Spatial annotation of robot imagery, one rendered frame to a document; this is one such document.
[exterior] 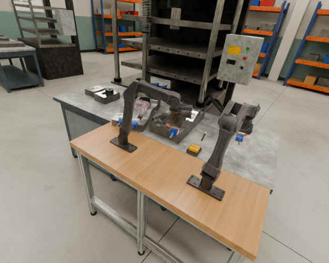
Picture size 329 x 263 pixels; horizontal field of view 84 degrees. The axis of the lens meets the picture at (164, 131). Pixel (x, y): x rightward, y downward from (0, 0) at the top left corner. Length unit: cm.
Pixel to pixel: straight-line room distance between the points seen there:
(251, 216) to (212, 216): 19
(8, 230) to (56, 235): 39
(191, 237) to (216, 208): 85
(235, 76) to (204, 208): 133
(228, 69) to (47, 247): 213
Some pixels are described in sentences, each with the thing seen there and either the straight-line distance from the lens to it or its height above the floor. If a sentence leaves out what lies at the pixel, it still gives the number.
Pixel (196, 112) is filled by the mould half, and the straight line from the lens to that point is 151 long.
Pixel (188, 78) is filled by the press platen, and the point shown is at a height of 103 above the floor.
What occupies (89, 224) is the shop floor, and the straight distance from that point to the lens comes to 188.
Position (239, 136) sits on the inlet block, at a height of 94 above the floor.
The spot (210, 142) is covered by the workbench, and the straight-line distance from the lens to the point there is 140.
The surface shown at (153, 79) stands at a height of 93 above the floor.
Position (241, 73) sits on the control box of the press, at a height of 117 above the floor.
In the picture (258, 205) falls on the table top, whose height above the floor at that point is 80.
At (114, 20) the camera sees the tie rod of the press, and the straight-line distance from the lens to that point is 244.
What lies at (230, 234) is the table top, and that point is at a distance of 94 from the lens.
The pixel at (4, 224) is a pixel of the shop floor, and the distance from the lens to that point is 215.
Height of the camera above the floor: 156
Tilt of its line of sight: 32 degrees down
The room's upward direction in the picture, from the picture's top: 6 degrees clockwise
